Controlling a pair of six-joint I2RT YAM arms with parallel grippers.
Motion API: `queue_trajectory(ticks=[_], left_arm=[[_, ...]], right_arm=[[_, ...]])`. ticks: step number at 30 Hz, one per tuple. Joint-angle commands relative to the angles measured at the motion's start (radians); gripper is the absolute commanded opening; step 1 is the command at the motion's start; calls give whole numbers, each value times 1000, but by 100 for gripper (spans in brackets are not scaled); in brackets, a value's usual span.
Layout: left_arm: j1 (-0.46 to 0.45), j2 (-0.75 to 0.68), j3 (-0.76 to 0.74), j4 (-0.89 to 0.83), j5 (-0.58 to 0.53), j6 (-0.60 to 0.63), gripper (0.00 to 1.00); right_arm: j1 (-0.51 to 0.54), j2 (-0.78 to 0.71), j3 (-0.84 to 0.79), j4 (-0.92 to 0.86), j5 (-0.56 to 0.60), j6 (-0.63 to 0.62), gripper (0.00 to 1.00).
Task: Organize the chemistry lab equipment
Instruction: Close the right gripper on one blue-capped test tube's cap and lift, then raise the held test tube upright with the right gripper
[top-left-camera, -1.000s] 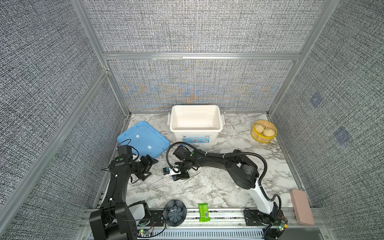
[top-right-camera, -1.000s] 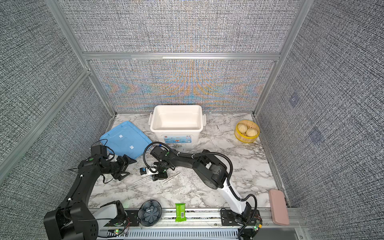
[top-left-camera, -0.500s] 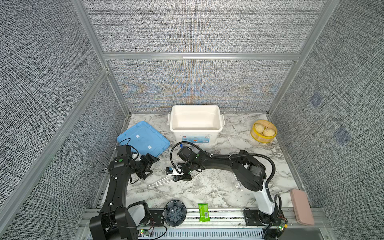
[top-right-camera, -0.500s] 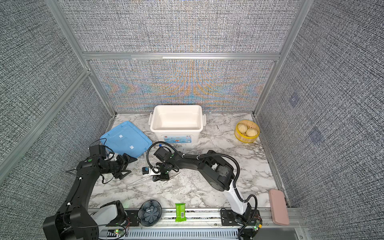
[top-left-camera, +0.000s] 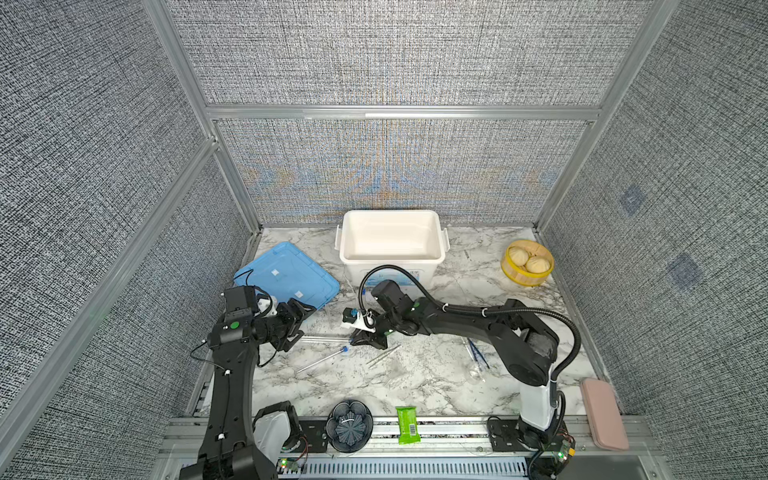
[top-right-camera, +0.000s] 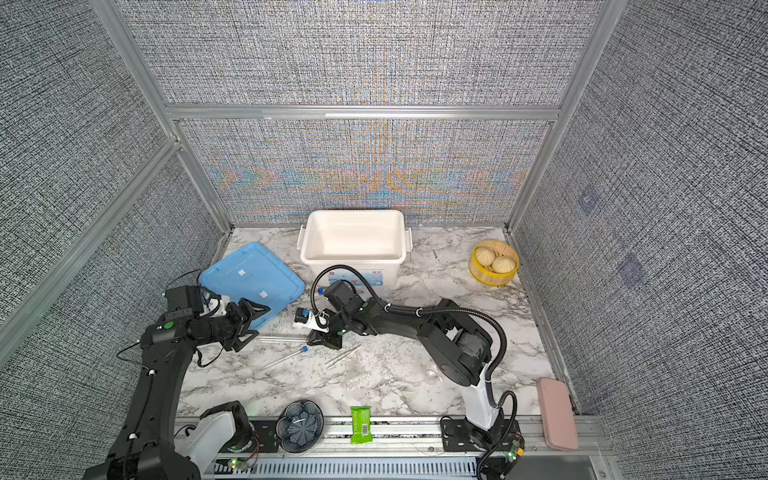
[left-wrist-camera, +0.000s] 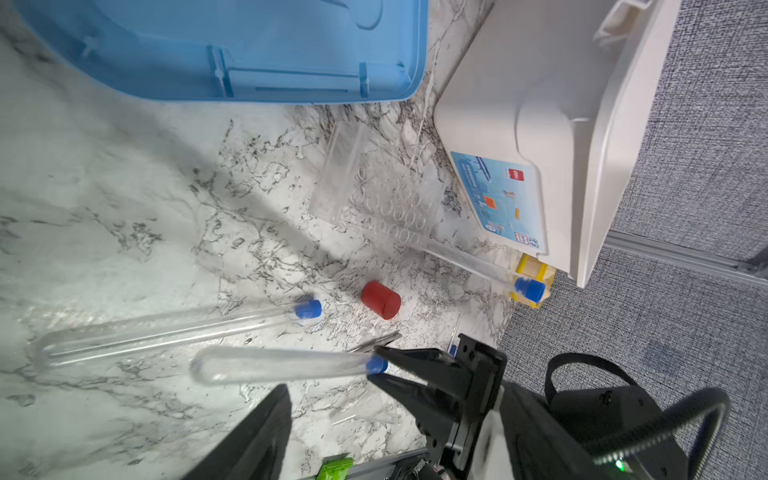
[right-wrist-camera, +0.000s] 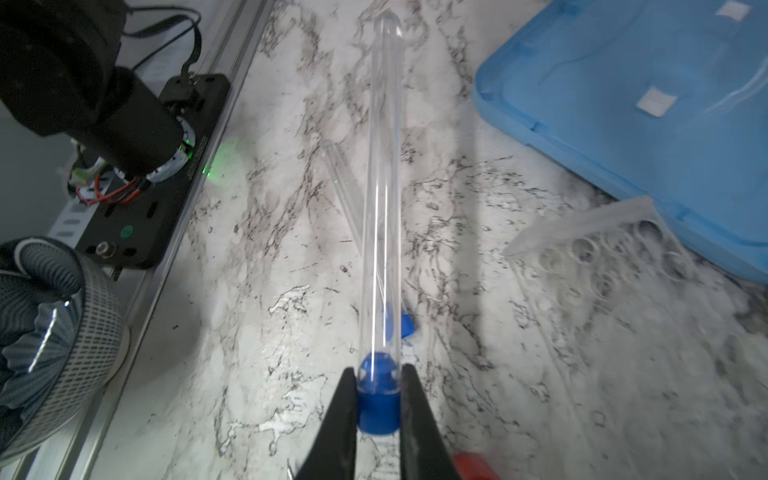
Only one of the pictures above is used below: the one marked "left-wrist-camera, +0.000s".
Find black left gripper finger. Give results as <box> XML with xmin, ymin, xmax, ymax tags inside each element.
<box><xmin>183</xmin><ymin>384</ymin><xmax>292</xmax><ymax>480</ymax></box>

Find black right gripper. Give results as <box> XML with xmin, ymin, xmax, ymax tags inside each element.
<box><xmin>367</xmin><ymin>334</ymin><xmax>507</xmax><ymax>479</ymax></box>

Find blue capped test tube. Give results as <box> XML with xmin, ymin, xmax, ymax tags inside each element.
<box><xmin>33</xmin><ymin>299</ymin><xmax>323</xmax><ymax>369</ymax></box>
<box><xmin>190</xmin><ymin>346</ymin><xmax>388</xmax><ymax>385</ymax></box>
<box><xmin>361</xmin><ymin>221</ymin><xmax>518</xmax><ymax>292</ymax></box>

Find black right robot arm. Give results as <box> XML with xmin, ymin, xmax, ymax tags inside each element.
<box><xmin>366</xmin><ymin>336</ymin><xmax>730</xmax><ymax>479</ymax></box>

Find metal tweezers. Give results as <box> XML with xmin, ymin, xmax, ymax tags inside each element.
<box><xmin>348</xmin><ymin>331</ymin><xmax>402</xmax><ymax>353</ymax></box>

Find red bottle cap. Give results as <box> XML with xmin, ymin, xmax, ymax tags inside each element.
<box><xmin>361</xmin><ymin>281</ymin><xmax>402</xmax><ymax>320</ymax></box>

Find bamboo steamer basket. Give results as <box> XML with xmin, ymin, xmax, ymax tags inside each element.
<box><xmin>510</xmin><ymin>254</ymin><xmax>556</xmax><ymax>309</ymax></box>

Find clear test tube rack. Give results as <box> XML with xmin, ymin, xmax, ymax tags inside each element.
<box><xmin>309</xmin><ymin>121</ymin><xmax>445</xmax><ymax>244</ymax></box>

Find white plastic storage bin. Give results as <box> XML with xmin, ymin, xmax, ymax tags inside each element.
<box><xmin>434</xmin><ymin>1</ymin><xmax>680</xmax><ymax>287</ymax></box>

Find blue plastic bin lid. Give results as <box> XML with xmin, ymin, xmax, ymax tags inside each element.
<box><xmin>15</xmin><ymin>1</ymin><xmax>429</xmax><ymax>104</ymax></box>

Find black corrugated cable hose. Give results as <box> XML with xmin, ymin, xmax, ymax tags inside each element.
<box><xmin>543</xmin><ymin>352</ymin><xmax>732</xmax><ymax>480</ymax></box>

